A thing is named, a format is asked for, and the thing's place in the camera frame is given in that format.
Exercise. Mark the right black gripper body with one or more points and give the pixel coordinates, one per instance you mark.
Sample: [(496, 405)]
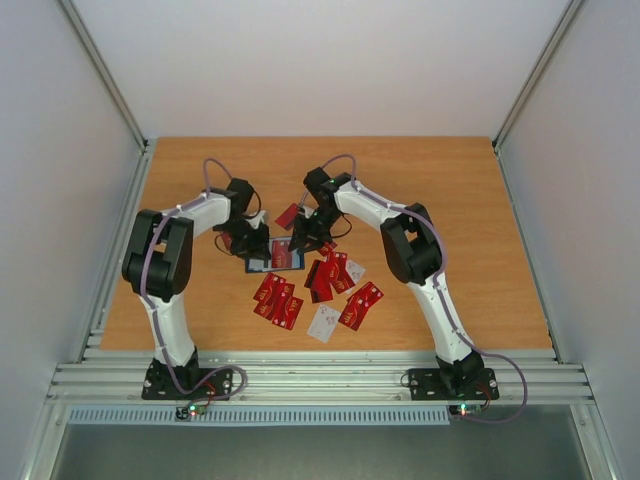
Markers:
[(308, 236)]

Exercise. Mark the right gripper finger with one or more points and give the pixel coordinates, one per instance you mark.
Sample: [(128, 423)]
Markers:
[(299, 240), (313, 245)]

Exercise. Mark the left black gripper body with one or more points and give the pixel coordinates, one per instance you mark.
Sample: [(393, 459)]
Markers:
[(244, 237)]

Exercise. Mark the blue leather card holder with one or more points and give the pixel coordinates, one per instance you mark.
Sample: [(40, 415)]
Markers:
[(255, 266)]

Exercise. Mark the white card bottom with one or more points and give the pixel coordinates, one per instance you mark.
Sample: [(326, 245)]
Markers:
[(323, 323)]

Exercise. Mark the white card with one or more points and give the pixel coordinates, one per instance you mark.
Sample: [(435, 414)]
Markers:
[(355, 271), (323, 323)]

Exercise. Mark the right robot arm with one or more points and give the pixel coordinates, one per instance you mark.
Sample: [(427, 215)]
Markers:
[(414, 256)]

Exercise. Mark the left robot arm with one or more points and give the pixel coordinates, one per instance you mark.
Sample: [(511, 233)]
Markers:
[(157, 264)]

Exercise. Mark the red card near left gripper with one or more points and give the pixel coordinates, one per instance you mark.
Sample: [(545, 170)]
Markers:
[(226, 241)]

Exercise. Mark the red card magnetic stripe back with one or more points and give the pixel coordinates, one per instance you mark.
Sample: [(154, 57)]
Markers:
[(287, 218)]

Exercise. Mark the dark red stripe card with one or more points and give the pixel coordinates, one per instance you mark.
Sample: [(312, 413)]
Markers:
[(318, 278)]

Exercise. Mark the white card under stack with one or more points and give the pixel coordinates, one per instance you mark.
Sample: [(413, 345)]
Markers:
[(355, 271)]

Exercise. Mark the red stripe card lower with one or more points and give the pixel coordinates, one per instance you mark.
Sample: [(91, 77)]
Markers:
[(319, 296)]

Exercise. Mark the red VIP card right stack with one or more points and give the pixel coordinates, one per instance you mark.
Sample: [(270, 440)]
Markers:
[(359, 304)]

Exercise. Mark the left controller board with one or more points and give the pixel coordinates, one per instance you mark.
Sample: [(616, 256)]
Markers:
[(190, 411)]

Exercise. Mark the controller board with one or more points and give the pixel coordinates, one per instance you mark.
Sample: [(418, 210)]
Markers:
[(467, 410), (190, 411)]

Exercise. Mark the right controller board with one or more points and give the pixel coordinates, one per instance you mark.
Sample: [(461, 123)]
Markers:
[(467, 410)]

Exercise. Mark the left aluminium corner post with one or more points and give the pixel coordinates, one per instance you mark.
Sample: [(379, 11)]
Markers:
[(89, 46)]

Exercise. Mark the aluminium corner post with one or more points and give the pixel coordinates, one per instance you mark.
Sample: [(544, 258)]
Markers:
[(89, 46), (559, 32)]

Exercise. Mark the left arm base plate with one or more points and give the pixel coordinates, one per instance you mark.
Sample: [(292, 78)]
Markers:
[(160, 387)]

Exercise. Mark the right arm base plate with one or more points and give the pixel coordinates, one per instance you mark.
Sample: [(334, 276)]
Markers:
[(425, 384)]

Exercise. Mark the aluminium rail frame front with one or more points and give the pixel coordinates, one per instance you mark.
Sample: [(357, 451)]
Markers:
[(319, 377)]

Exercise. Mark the grey slotted cable duct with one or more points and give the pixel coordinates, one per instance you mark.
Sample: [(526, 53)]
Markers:
[(261, 416)]

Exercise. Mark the right aluminium corner post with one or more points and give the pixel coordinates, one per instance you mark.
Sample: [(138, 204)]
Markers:
[(559, 32)]

